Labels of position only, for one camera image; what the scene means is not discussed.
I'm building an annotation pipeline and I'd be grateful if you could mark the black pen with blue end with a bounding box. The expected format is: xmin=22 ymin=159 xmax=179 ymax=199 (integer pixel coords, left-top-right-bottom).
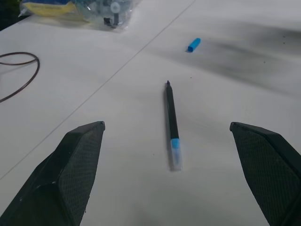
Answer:
xmin=164 ymin=80 xmax=183 ymax=171

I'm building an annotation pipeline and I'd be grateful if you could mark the clear plastic bag of items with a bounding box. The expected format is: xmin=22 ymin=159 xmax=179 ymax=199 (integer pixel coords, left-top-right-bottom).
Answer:
xmin=18 ymin=0 xmax=135 ymax=31

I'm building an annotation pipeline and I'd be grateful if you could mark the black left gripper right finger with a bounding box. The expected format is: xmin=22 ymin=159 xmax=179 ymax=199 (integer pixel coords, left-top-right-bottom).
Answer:
xmin=230 ymin=121 xmax=301 ymax=226

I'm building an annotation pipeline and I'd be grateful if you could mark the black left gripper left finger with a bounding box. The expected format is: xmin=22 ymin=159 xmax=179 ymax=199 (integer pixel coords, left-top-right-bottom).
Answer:
xmin=0 ymin=121 xmax=106 ymax=226

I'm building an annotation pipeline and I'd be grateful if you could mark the dark brown cable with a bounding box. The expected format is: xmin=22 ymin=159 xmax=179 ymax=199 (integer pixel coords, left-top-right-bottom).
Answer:
xmin=0 ymin=52 xmax=40 ymax=103

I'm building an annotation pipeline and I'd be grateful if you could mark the blue pen cap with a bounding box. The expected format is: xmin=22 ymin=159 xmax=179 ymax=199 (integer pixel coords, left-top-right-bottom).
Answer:
xmin=187 ymin=37 xmax=202 ymax=53

